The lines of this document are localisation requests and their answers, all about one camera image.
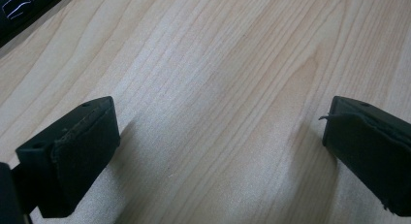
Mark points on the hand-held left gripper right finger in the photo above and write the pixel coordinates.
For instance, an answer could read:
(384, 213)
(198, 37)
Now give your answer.
(371, 146)

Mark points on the black glove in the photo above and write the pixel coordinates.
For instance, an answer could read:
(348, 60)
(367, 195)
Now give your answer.
(22, 10)

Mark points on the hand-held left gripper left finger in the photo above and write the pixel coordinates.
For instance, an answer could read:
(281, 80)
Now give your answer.
(74, 153)

